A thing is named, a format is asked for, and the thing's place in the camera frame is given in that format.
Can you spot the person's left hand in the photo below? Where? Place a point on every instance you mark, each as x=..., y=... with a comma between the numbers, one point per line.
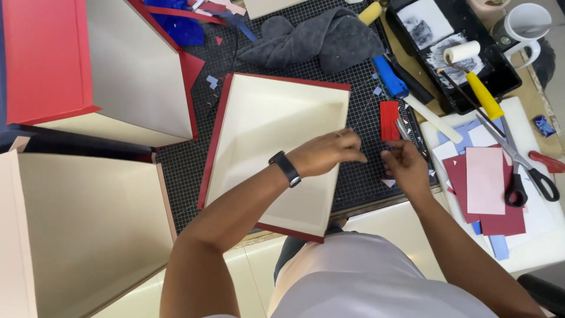
x=322, y=152

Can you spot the person's right hand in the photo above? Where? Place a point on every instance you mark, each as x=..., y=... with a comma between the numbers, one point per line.
x=410, y=170

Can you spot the person's right fingers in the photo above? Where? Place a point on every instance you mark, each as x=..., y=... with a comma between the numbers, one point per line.
x=392, y=160

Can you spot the person's left fingers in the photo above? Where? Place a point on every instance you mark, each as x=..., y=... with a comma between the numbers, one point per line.
x=353, y=148

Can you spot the small red paper piece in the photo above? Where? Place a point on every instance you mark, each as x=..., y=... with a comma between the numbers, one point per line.
x=388, y=119

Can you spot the white bone folder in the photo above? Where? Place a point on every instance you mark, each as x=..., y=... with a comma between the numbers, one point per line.
x=435, y=119

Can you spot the black smartwatch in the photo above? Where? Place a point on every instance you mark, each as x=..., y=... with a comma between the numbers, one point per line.
x=286, y=168

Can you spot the light blue paper sheet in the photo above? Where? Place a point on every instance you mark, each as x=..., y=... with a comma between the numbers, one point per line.
x=463, y=139

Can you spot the cream box with red edges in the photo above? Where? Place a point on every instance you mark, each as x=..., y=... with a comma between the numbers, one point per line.
x=269, y=132

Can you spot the pink paper sheet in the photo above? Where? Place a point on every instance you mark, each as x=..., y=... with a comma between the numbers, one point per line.
x=485, y=181

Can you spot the thin brown brush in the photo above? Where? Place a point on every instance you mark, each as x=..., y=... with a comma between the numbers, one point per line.
x=472, y=104

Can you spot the grey cloth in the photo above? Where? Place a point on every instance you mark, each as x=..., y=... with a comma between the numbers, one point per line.
x=318, y=42

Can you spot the person's grey shirt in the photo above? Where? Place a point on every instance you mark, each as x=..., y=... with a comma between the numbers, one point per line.
x=375, y=278

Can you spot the dark red paper sheet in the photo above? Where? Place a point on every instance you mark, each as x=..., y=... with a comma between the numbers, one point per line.
x=503, y=223

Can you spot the black paint tray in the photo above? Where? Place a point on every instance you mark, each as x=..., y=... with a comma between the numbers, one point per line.
x=498, y=75

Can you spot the blue paper offcut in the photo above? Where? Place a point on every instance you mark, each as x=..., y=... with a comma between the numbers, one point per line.
x=499, y=247

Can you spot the small blue paper scrap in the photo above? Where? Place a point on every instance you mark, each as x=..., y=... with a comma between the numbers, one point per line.
x=212, y=81

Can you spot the blue foil wrapper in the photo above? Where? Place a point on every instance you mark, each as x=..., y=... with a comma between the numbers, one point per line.
x=544, y=126

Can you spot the white board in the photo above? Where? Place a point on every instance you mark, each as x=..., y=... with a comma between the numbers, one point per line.
x=538, y=229

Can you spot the cream cardboard sheet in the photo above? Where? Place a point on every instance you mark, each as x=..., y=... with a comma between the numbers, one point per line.
x=269, y=6

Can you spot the blue paper strip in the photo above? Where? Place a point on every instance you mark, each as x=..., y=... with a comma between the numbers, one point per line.
x=240, y=26

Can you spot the black gridded cutting mat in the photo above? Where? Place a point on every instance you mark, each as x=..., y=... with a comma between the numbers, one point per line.
x=185, y=163

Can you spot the small red paper triangle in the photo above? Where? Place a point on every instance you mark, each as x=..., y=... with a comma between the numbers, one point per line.
x=218, y=40

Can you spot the beige pot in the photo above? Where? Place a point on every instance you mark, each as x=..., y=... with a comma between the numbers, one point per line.
x=487, y=6

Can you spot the white mug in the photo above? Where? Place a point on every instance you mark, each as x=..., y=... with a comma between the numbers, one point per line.
x=525, y=24

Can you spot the black chair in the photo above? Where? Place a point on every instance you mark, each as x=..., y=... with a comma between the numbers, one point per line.
x=545, y=289

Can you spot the crumpled blue paper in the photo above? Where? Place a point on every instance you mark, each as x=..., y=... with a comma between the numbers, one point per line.
x=181, y=26

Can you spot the long red paper strip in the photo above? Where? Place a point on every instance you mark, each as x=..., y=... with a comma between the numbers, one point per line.
x=185, y=13

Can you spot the large cream cardboard box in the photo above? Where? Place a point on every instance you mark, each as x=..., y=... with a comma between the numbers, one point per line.
x=88, y=229

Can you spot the large red covered box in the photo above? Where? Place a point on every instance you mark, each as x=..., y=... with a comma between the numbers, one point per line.
x=48, y=62

